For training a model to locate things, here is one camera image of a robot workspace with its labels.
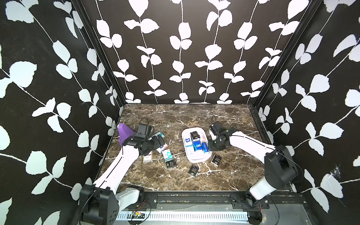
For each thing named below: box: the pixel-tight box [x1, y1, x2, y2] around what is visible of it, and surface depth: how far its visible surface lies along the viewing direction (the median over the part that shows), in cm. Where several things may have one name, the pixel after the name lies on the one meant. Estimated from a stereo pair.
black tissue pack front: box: [187, 164, 200, 177], surface depth 85 cm
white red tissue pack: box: [142, 150, 153, 163], surface depth 90 cm
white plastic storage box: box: [181, 127, 212, 164], surface depth 95 cm
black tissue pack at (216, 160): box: [210, 153, 222, 167], surface depth 90 cm
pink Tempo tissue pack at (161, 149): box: [156, 142, 169, 154], surface depth 93 cm
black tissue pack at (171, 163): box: [165, 158, 178, 169], surface depth 87 cm
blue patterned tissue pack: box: [201, 142, 210, 154], surface depth 92 cm
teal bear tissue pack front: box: [161, 148, 173, 163], surface depth 90 cm
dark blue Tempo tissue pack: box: [192, 140, 203, 152], surface depth 95 cm
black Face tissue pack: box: [189, 130, 201, 142], surface depth 97 cm
